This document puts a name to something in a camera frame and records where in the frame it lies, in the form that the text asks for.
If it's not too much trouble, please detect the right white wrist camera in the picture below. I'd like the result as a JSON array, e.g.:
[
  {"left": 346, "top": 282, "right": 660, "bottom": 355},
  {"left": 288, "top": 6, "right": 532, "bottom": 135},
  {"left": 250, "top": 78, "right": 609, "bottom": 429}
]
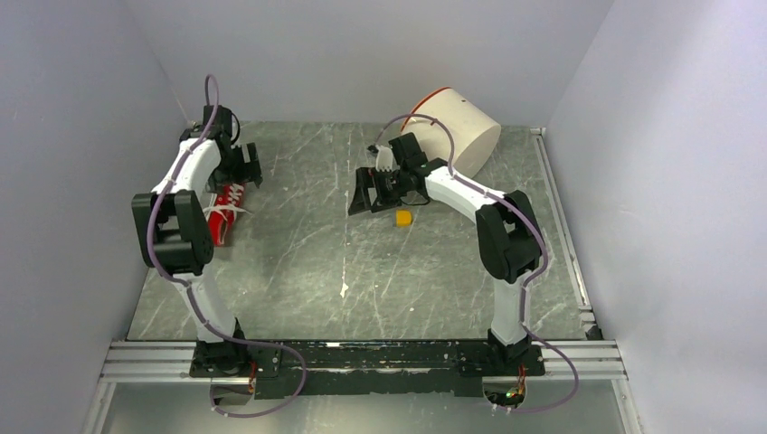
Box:
[{"left": 375, "top": 146, "right": 395, "bottom": 172}]

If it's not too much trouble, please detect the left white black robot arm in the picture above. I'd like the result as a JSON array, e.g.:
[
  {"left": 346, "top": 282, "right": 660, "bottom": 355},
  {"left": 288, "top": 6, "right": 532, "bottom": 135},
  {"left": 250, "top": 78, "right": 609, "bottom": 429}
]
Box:
[{"left": 131, "top": 104, "right": 263, "bottom": 378}]

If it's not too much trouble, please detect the aluminium frame rail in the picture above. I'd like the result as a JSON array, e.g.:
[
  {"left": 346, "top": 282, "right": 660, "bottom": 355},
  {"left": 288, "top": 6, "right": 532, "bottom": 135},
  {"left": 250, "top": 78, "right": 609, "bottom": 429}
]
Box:
[{"left": 86, "top": 123, "right": 642, "bottom": 433}]

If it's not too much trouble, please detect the white cylindrical container orange rim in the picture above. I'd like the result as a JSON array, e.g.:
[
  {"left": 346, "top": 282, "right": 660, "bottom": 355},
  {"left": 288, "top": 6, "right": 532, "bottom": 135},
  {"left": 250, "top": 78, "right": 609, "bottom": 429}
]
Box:
[{"left": 401, "top": 87, "right": 501, "bottom": 178}]

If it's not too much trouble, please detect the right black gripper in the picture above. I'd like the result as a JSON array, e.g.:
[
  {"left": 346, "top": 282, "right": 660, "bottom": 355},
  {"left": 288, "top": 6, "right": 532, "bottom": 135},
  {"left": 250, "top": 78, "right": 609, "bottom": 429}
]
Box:
[{"left": 348, "top": 166, "right": 409, "bottom": 215}]

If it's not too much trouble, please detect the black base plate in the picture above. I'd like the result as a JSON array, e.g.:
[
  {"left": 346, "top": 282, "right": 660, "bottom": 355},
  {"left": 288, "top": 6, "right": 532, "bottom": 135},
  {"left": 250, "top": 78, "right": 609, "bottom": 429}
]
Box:
[{"left": 188, "top": 339, "right": 545, "bottom": 400}]

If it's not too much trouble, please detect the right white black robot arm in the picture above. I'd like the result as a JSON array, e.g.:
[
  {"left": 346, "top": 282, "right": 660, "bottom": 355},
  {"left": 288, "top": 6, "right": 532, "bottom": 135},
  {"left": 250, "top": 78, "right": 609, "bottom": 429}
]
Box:
[{"left": 347, "top": 133, "right": 547, "bottom": 374}]

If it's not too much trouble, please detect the red canvas sneaker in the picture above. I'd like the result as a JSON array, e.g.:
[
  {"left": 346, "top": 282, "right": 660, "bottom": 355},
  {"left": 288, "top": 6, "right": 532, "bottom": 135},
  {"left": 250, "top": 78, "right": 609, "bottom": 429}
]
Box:
[{"left": 206, "top": 184, "right": 245, "bottom": 247}]

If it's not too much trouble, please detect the small yellow cube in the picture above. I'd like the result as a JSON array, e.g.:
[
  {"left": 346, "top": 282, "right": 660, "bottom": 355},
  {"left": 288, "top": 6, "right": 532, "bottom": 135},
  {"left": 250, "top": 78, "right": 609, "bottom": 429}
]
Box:
[{"left": 394, "top": 209, "right": 413, "bottom": 228}]

